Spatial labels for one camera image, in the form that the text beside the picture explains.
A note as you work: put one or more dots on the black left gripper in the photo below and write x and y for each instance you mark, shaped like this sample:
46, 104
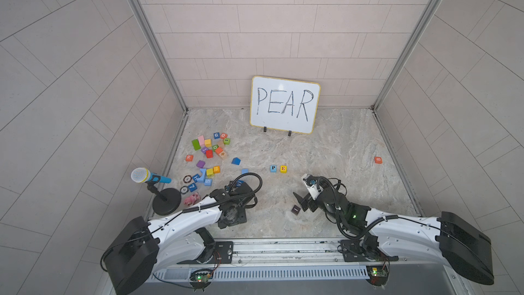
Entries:
243, 220

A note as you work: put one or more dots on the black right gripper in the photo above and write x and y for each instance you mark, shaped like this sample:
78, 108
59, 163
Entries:
302, 201

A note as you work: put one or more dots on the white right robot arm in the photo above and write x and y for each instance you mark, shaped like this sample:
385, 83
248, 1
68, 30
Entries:
376, 236

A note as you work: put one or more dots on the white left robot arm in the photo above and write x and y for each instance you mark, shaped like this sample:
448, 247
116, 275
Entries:
126, 279

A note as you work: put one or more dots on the dark brown block on table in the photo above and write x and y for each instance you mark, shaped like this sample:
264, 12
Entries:
296, 210

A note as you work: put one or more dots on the blue wedge block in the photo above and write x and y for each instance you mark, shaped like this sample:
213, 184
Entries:
236, 161

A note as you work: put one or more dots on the pink plush toy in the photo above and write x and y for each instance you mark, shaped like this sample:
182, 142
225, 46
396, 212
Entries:
192, 199

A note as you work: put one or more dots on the purple plain block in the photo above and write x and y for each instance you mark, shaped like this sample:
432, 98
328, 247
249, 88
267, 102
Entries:
201, 164

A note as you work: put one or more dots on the dark block O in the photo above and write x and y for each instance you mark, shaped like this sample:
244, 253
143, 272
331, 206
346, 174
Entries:
187, 179

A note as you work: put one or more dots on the green plain block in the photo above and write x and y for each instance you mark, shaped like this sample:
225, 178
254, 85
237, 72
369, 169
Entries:
196, 144

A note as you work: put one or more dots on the pink plain block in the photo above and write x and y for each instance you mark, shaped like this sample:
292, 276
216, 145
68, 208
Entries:
201, 140

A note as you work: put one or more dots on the blue microphone on black stand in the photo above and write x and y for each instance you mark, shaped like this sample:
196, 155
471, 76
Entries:
166, 201

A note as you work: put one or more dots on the left green circuit board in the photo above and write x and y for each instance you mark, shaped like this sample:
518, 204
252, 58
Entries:
201, 279

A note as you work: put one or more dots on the green circuit board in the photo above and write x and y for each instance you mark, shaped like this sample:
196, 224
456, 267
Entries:
201, 279
378, 275

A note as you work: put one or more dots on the right green circuit board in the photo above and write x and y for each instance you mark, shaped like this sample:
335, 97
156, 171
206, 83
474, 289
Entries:
378, 275

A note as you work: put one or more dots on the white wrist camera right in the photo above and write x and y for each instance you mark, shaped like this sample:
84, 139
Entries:
312, 186

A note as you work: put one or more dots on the aluminium front rail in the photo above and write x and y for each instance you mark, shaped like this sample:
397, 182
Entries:
282, 250

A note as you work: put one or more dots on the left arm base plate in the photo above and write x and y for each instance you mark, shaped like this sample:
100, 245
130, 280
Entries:
218, 252

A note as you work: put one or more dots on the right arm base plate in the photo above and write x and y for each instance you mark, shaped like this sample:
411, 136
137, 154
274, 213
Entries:
365, 250

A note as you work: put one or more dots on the white board yellow frame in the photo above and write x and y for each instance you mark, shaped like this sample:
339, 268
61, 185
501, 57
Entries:
284, 104

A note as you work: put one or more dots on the aluminium corner post left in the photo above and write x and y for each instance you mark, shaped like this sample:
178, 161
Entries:
152, 40

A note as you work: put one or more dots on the aluminium corner post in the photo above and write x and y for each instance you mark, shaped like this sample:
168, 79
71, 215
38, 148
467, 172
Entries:
427, 14
152, 40

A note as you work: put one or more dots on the aluminium corner post right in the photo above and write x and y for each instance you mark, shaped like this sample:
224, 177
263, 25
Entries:
427, 14

